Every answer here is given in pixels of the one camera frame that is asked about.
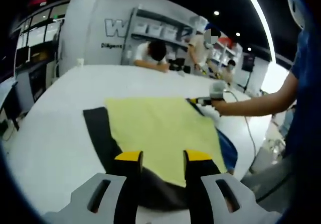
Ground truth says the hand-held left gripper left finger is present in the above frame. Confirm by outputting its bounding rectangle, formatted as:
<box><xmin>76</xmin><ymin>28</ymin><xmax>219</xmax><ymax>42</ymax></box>
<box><xmin>70</xmin><ymin>150</ymin><xmax>143</xmax><ymax>224</ymax></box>

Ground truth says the white shelf rack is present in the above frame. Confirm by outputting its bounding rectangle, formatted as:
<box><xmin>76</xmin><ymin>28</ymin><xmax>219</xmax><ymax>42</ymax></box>
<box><xmin>210</xmin><ymin>37</ymin><xmax>243</xmax><ymax>69</ymax></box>

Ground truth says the yellow blue black garment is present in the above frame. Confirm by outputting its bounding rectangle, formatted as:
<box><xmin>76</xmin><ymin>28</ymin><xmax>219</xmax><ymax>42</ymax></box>
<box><xmin>83</xmin><ymin>97</ymin><xmax>238</xmax><ymax>209</ymax></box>

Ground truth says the black office chair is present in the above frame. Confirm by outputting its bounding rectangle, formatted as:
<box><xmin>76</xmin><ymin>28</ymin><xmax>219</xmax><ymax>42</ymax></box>
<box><xmin>0</xmin><ymin>82</ymin><xmax>21</xmax><ymax>139</ymax></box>

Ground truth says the black monitor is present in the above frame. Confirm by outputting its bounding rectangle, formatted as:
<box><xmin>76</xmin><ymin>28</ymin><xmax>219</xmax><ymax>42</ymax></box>
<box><xmin>15</xmin><ymin>47</ymin><xmax>31</xmax><ymax>69</ymax></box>

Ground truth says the person's right hand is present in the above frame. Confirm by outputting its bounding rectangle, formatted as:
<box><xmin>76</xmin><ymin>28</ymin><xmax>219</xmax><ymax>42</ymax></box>
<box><xmin>211</xmin><ymin>97</ymin><xmax>228</xmax><ymax>117</ymax></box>

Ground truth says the black cable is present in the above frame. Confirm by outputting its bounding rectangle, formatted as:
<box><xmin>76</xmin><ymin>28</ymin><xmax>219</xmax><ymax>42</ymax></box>
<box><xmin>255</xmin><ymin>173</ymin><xmax>298</xmax><ymax>204</ymax></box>

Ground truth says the white worn device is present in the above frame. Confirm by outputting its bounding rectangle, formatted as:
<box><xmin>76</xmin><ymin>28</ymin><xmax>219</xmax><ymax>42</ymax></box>
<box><xmin>273</xmin><ymin>0</ymin><xmax>306</xmax><ymax>29</ymax></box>

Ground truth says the dark screen on stand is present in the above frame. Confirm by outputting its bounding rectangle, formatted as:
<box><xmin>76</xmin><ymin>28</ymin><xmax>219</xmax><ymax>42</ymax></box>
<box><xmin>242</xmin><ymin>53</ymin><xmax>256</xmax><ymax>93</ymax></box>

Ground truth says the dark low cabinet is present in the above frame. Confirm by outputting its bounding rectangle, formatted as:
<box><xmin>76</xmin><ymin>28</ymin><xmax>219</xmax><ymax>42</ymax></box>
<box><xmin>16</xmin><ymin>63</ymin><xmax>60</xmax><ymax>106</ymax></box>

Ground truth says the operator in blue shirt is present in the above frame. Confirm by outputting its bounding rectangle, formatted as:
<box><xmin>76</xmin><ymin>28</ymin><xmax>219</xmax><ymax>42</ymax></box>
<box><xmin>283</xmin><ymin>28</ymin><xmax>321</xmax><ymax>159</ymax></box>

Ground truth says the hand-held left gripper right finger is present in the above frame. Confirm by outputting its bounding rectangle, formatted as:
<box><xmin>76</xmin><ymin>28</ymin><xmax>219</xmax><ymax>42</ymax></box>
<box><xmin>183</xmin><ymin>149</ymin><xmax>257</xmax><ymax>224</ymax></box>

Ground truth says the black desktop device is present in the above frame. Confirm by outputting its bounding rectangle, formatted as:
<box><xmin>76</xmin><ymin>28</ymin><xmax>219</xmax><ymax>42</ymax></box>
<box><xmin>168</xmin><ymin>57</ymin><xmax>187</xmax><ymax>72</ymax></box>

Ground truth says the grey metal shelf rack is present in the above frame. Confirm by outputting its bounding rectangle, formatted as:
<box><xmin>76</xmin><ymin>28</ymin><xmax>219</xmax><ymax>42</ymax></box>
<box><xmin>121</xmin><ymin>7</ymin><xmax>201</xmax><ymax>67</ymax></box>

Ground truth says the long ceiling light strip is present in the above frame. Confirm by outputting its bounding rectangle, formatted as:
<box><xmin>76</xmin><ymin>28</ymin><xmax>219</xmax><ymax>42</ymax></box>
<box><xmin>238</xmin><ymin>0</ymin><xmax>278</xmax><ymax>64</ymax></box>

